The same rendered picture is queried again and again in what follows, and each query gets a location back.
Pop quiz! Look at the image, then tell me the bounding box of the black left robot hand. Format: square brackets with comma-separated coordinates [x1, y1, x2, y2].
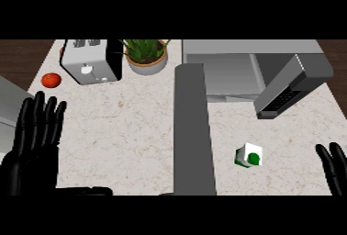
[0, 90, 113, 196]

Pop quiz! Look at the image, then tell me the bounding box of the silver toaster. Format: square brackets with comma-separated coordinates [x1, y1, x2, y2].
[58, 39, 123, 86]

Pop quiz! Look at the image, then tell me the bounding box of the red tomato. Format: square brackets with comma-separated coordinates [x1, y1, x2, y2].
[41, 73, 61, 89]

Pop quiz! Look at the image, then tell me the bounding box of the green potted plant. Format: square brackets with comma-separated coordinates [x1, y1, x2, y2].
[118, 39, 172, 76]

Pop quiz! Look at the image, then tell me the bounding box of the white and green milk carton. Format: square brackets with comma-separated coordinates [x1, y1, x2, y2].
[233, 142, 264, 169]

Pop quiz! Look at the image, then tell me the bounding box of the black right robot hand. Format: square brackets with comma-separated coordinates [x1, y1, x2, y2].
[314, 141, 347, 196]

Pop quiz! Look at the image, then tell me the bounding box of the grey microwave door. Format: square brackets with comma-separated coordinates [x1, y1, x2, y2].
[172, 62, 218, 196]

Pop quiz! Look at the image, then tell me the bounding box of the grey microwave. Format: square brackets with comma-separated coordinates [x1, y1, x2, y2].
[181, 39, 335, 120]

